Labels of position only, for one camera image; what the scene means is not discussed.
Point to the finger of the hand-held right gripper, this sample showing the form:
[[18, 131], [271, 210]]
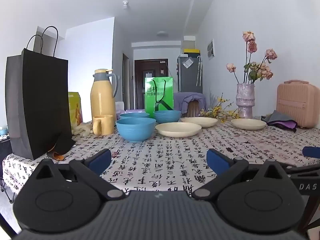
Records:
[[303, 170], [312, 152]]

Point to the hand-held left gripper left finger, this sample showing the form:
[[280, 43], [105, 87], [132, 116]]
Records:
[[100, 159]]

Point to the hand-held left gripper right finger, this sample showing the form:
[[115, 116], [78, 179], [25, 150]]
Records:
[[217, 160]]

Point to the cream plate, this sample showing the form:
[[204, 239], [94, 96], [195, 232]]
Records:
[[248, 124], [199, 121], [178, 129]]

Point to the blue bowl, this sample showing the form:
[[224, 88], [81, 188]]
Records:
[[167, 117], [135, 130], [134, 115]]

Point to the small black object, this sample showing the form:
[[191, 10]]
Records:
[[228, 149]]

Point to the yellow mug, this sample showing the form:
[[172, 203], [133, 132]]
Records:
[[103, 125]]

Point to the white gloves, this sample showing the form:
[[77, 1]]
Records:
[[82, 129]]

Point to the black and orange cloth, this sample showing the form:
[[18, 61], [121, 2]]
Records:
[[62, 145]]

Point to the grey and purple cloth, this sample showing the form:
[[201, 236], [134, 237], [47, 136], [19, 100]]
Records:
[[281, 121]]

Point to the yellow flower branch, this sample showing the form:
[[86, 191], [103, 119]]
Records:
[[217, 111]]

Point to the pink hard case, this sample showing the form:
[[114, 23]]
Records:
[[297, 105]]

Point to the yellow snack bag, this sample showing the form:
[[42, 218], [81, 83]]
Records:
[[74, 110]]

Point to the white container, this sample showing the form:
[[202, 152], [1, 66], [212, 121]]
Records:
[[120, 107]]

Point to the wooden chair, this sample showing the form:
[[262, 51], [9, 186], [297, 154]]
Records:
[[193, 108]]

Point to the purple packets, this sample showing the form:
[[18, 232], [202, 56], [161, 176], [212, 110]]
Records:
[[135, 111]]

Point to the yellow thermos jug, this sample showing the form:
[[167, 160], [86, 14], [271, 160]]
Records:
[[103, 97]]

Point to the pink textured vase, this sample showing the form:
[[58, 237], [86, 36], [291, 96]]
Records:
[[245, 100]]

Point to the purple jacket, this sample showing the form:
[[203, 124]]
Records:
[[182, 101]]

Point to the black paper bag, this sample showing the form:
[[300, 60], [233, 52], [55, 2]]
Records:
[[42, 100]]

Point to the brown interior door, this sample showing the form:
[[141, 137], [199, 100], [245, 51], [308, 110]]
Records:
[[126, 80]]

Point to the dark brown entrance door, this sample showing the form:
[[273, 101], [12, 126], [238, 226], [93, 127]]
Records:
[[140, 85]]

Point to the grey refrigerator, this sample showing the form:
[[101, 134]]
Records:
[[190, 77]]

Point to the green paper bag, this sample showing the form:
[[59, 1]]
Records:
[[160, 92]]

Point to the folded umbrella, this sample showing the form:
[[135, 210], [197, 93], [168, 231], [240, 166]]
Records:
[[199, 70]]

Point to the dried pink roses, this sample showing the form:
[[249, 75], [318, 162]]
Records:
[[265, 71]]

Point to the yellow box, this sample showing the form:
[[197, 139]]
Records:
[[191, 51]]

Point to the white box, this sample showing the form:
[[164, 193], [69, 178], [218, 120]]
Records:
[[189, 42]]

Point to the ceiling lamp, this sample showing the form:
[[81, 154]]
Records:
[[162, 33]]

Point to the black folding frame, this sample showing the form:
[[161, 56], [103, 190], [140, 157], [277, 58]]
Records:
[[6, 190]]

